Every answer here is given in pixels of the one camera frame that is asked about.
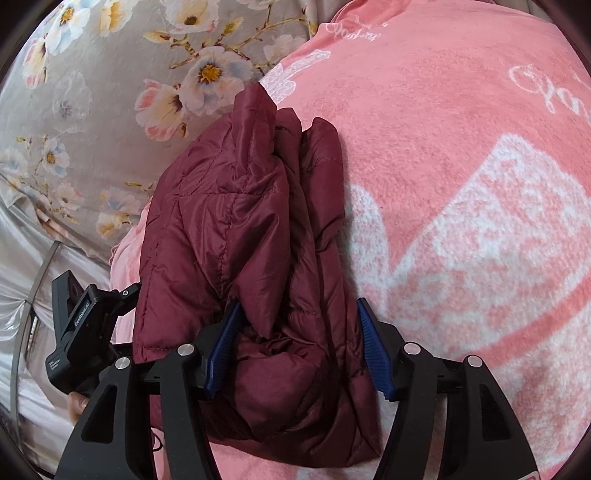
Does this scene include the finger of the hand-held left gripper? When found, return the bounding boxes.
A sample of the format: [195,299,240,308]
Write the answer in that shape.
[111,282,141,308]

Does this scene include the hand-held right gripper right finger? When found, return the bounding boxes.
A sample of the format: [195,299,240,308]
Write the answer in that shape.
[356,298,539,480]

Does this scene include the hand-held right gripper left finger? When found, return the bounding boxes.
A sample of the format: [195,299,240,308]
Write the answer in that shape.
[54,302,243,480]

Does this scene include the maroon quilted jacket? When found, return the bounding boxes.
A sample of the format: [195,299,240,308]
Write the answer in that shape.
[131,82,384,462]

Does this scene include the person's left hand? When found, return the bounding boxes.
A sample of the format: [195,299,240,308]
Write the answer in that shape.
[66,391,90,425]

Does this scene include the silver satin cloth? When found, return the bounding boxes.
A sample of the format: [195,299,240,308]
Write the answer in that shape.
[0,198,116,480]

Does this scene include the grey floral bed sheet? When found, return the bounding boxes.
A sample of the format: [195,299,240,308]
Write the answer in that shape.
[0,0,324,268]

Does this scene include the pink patterned blanket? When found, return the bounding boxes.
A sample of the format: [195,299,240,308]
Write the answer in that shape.
[108,0,591,480]

